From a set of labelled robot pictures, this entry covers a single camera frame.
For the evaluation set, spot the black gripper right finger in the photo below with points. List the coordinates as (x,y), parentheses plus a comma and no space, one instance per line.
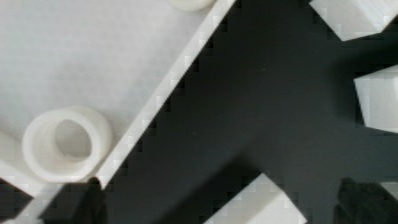
(366,203)

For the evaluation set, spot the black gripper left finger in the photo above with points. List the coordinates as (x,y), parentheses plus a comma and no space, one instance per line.
(76,206)

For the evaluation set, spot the white desk top panel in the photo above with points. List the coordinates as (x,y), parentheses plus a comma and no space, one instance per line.
(94,55)

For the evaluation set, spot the white desk leg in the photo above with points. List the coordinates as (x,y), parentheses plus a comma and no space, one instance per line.
(377,93)
(355,17)

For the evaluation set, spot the white front barrier rail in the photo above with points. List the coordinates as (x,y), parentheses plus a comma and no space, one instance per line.
(259,206)

